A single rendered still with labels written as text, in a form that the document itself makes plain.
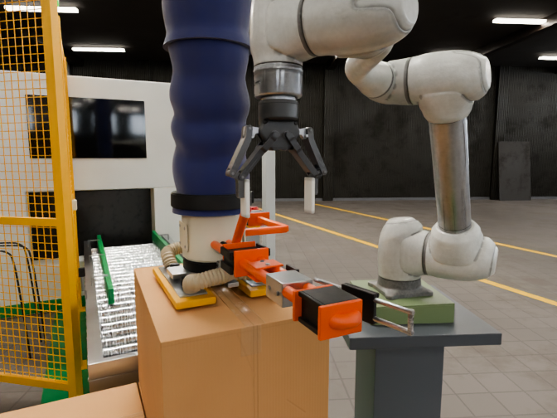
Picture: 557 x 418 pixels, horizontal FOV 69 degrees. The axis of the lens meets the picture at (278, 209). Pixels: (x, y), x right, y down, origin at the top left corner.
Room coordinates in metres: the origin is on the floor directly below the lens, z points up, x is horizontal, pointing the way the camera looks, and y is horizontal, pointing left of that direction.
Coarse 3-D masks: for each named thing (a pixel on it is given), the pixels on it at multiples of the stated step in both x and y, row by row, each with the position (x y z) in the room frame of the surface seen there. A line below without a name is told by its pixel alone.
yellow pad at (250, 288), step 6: (240, 282) 1.08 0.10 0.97; (246, 282) 1.07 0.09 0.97; (252, 282) 1.06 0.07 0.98; (240, 288) 1.07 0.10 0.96; (246, 288) 1.03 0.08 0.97; (252, 288) 1.03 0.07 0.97; (258, 288) 1.03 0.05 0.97; (264, 288) 1.03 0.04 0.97; (252, 294) 1.01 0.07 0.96; (258, 294) 1.02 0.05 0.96; (264, 294) 1.03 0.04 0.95
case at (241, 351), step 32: (160, 288) 1.11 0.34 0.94; (224, 288) 1.11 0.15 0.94; (160, 320) 0.88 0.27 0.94; (192, 320) 0.88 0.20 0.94; (224, 320) 0.88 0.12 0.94; (256, 320) 0.88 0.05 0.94; (288, 320) 0.89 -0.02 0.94; (160, 352) 0.78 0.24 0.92; (192, 352) 0.80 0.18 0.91; (224, 352) 0.83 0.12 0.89; (256, 352) 0.86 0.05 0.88; (288, 352) 0.89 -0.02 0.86; (320, 352) 0.93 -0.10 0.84; (160, 384) 0.79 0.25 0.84; (192, 384) 0.80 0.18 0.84; (224, 384) 0.83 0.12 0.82; (256, 384) 0.86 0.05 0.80; (288, 384) 0.89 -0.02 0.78; (320, 384) 0.93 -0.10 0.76; (160, 416) 0.81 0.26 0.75; (192, 416) 0.80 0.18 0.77; (224, 416) 0.83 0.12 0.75; (256, 416) 0.86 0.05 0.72; (288, 416) 0.89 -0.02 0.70; (320, 416) 0.93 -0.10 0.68
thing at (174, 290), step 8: (176, 264) 1.15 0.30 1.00; (160, 272) 1.17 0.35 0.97; (160, 280) 1.10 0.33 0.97; (168, 280) 1.07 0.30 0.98; (176, 280) 1.07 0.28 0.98; (168, 288) 1.03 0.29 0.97; (176, 288) 1.01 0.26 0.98; (168, 296) 1.00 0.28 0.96; (176, 296) 0.96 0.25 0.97; (184, 296) 0.96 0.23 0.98; (192, 296) 0.96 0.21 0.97; (200, 296) 0.96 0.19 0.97; (208, 296) 0.96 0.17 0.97; (176, 304) 0.92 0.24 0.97; (184, 304) 0.93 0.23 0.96; (192, 304) 0.94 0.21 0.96; (200, 304) 0.95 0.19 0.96
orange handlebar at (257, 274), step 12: (252, 228) 1.24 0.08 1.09; (264, 228) 1.25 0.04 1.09; (276, 228) 1.26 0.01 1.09; (228, 240) 1.07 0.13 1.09; (240, 264) 0.86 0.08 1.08; (252, 264) 0.81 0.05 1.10; (264, 264) 0.81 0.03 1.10; (276, 264) 0.81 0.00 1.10; (252, 276) 0.81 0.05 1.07; (264, 276) 0.75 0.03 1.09; (288, 288) 0.67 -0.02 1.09; (336, 324) 0.54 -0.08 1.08; (348, 324) 0.54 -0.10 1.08
